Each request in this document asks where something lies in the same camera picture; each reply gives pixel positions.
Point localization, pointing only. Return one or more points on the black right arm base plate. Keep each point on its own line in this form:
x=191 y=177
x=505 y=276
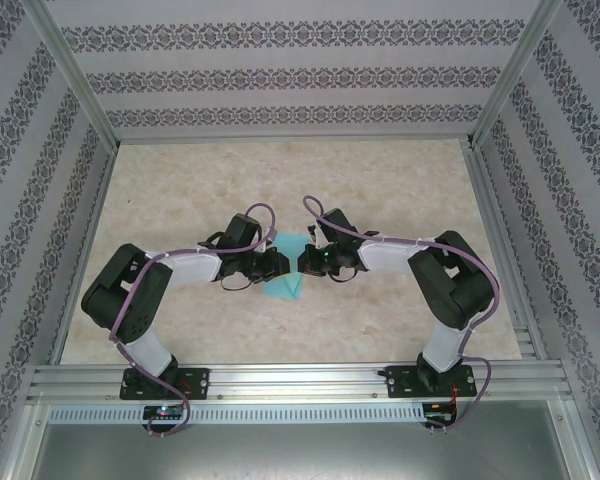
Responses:
x=402 y=382

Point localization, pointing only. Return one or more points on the aluminium frame post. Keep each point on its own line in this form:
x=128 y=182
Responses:
x=75 y=75
x=517 y=70

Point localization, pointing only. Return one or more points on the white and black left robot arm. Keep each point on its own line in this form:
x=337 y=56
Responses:
x=150 y=350

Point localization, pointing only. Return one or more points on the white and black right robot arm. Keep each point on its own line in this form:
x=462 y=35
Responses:
x=387 y=255

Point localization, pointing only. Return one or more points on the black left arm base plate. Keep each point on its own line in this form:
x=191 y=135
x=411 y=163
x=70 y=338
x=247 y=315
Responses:
x=197 y=382

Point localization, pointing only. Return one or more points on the grey metal sheet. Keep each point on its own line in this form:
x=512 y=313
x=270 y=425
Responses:
x=300 y=450

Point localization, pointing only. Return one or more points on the aluminium mounting rail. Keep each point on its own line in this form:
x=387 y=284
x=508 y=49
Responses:
x=300 y=380

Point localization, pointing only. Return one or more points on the aluminium table side rail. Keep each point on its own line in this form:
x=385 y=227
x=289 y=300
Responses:
x=84 y=250
x=500 y=250

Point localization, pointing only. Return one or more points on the light blue paper sheet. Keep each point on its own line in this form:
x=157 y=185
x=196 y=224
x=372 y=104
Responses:
x=286 y=291

